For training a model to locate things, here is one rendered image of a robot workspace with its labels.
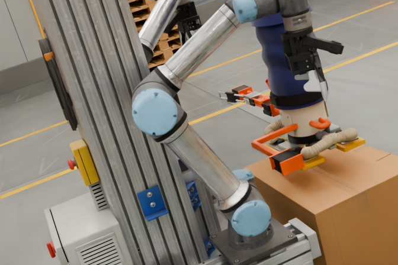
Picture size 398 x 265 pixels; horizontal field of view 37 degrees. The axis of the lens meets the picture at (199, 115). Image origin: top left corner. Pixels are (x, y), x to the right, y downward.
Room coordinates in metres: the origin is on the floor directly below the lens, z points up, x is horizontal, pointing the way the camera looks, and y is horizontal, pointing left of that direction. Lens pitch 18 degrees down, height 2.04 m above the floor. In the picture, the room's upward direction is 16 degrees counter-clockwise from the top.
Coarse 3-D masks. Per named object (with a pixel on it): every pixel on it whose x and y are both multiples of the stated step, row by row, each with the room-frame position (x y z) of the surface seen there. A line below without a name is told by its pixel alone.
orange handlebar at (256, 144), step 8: (240, 96) 2.76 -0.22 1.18; (264, 96) 2.62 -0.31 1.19; (320, 120) 2.16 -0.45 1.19; (328, 120) 2.13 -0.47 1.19; (288, 128) 2.17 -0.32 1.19; (296, 128) 2.18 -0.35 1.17; (320, 128) 2.10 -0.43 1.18; (264, 136) 2.15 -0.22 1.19; (272, 136) 2.15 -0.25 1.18; (256, 144) 2.09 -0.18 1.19; (264, 152) 2.03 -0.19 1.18; (272, 152) 1.98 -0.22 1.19
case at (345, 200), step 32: (352, 160) 2.24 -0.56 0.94; (288, 192) 2.13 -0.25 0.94; (320, 192) 2.06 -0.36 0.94; (352, 192) 1.99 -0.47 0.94; (384, 192) 2.00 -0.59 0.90; (320, 224) 1.92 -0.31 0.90; (352, 224) 1.95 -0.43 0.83; (384, 224) 1.99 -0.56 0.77; (320, 256) 1.94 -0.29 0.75; (352, 256) 1.94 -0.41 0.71; (384, 256) 1.98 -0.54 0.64
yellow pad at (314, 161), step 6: (282, 138) 2.30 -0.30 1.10; (264, 144) 2.37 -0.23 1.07; (270, 144) 2.34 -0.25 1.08; (276, 144) 2.32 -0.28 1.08; (276, 150) 2.27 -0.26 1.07; (282, 150) 2.24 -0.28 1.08; (294, 150) 2.21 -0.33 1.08; (300, 150) 2.15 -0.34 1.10; (318, 156) 2.10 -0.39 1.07; (306, 162) 2.08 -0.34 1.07; (312, 162) 2.06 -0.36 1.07; (318, 162) 2.07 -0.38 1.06; (306, 168) 2.05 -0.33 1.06
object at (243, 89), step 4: (244, 84) 2.87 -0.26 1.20; (236, 88) 2.84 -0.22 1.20; (240, 88) 2.82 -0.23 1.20; (244, 88) 2.80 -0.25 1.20; (248, 88) 2.79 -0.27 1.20; (236, 92) 2.80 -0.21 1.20; (240, 92) 2.78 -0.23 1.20; (244, 92) 2.79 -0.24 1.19; (236, 96) 2.82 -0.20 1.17; (240, 100) 2.78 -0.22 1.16
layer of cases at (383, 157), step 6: (354, 150) 3.18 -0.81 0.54; (360, 150) 3.16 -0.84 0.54; (366, 150) 3.13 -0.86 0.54; (372, 150) 3.11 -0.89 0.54; (378, 150) 3.09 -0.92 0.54; (366, 156) 3.06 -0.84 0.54; (372, 156) 3.04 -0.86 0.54; (378, 156) 3.02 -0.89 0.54; (384, 156) 3.00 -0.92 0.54; (390, 156) 2.98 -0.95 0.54; (396, 156) 2.96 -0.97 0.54; (384, 162) 2.93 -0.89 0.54; (390, 162) 2.91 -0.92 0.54; (396, 162) 2.89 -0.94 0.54; (396, 168) 2.83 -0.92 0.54
